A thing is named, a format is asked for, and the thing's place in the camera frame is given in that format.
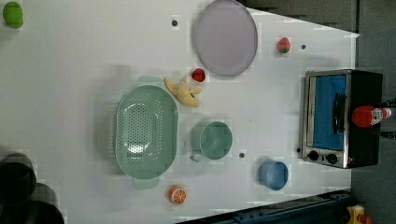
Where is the red plush ketchup bottle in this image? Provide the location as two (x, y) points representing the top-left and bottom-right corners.
(351, 105), (392, 128)

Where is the black toaster oven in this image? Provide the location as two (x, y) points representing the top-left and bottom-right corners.
(300, 69), (383, 169)

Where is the yellow plush banana peel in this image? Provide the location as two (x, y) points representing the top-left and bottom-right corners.
(163, 77), (202, 107)

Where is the green mug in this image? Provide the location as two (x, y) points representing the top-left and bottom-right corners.
(190, 120), (233, 162)

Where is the small red toy fruit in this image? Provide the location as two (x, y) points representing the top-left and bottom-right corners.
(191, 68), (205, 83)

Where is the green oval colander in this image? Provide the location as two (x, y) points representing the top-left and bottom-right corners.
(114, 76), (178, 189)

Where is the lilac round plate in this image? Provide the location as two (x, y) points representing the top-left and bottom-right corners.
(193, 0), (258, 76)

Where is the orange slice toy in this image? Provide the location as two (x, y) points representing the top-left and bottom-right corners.
(168, 186), (187, 204)

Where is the blue plastic cup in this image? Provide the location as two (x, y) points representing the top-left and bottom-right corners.
(258, 160), (289, 190)

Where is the plush strawberry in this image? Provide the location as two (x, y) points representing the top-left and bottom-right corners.
(276, 37), (290, 54)

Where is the yellow red emergency button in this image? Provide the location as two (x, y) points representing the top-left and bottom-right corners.
(347, 205), (373, 224)

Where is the green toy fruit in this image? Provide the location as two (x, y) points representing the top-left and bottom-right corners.
(3, 1), (24, 29)

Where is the blue metal frame rail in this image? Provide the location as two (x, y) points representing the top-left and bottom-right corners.
(178, 190), (355, 224)

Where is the black camera tripod mount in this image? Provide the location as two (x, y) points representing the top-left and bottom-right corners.
(1, 153), (65, 224)

